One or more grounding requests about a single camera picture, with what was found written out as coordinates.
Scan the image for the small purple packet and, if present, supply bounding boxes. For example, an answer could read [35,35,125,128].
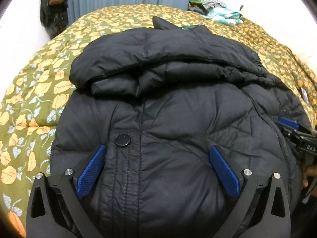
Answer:
[300,87,309,105]

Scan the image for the person's right hand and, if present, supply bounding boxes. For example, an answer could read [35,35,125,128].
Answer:
[302,165,317,187]

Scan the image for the black puffer jacket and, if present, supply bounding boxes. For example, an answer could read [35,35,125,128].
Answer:
[50,17,310,237]

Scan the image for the green orange leaf bedspread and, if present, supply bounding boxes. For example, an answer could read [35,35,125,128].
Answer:
[1,4,316,237]

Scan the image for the hanging dark clothes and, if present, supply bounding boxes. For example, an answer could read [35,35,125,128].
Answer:
[40,0,68,39]

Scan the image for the pile of folded clothes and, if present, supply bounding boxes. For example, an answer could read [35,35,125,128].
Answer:
[187,0,243,26]

